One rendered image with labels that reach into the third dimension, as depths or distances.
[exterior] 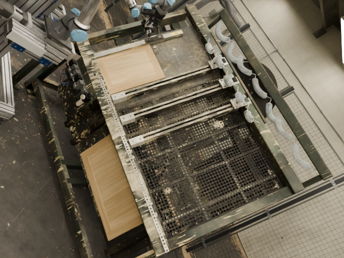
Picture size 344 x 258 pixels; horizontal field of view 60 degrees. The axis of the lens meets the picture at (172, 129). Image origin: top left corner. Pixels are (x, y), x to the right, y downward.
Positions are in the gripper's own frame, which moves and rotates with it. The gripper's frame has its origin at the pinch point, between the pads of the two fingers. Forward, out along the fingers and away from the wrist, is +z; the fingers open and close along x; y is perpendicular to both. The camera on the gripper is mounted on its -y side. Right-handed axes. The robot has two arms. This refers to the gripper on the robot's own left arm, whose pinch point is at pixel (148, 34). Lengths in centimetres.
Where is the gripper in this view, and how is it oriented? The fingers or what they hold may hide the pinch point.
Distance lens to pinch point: 312.2
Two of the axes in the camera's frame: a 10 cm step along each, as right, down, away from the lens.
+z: -0.8, 4.2, 9.1
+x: -7.3, 6.0, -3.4
